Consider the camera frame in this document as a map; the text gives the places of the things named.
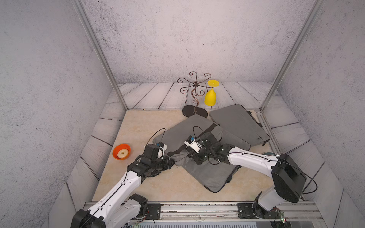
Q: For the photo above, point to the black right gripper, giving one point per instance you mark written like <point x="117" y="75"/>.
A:
<point x="194" y="155"/>

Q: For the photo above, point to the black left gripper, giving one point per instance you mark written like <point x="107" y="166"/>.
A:
<point x="167" y="159"/>

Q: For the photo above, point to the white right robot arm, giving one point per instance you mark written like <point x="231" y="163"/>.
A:
<point x="288" y="178"/>

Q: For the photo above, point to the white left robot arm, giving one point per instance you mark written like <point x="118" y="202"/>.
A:
<point x="120" y="205"/>

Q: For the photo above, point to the grey flat laptop sleeve middle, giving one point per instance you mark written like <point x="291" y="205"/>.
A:
<point x="214" y="177"/>

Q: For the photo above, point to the grey laptop sleeve at back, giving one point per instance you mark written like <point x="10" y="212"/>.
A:
<point x="240" y="122"/>

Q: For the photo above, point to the orange bowl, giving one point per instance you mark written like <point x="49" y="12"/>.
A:
<point x="122" y="152"/>

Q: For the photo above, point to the yellow plastic goblet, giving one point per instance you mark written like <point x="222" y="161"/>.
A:
<point x="210" y="97"/>

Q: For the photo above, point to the patterned plate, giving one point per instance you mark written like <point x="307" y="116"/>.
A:
<point x="270" y="154"/>

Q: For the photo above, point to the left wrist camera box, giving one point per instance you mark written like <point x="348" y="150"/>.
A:
<point x="155" y="151"/>

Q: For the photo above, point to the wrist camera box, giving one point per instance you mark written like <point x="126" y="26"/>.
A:
<point x="193" y="144"/>
<point x="155" y="151"/>

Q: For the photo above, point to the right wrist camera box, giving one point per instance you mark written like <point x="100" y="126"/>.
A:
<point x="193" y="144"/>

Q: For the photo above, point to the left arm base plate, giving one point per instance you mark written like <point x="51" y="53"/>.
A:
<point x="150" y="211"/>

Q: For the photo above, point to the brown wire cup stand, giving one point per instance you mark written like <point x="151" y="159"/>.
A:
<point x="191" y="110"/>

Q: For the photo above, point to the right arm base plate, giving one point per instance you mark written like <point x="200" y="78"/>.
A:
<point x="255" y="211"/>

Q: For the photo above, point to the aluminium front rail frame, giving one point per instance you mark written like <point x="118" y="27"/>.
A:
<point x="228" y="211"/>

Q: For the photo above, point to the left aluminium corner post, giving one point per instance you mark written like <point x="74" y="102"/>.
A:
<point x="98" y="50"/>

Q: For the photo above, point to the aluminium corner post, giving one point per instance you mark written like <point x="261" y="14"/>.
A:
<point x="98" y="50"/>
<point x="311" y="18"/>

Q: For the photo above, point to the right aluminium corner post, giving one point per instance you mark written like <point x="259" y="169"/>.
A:
<point x="311" y="18"/>

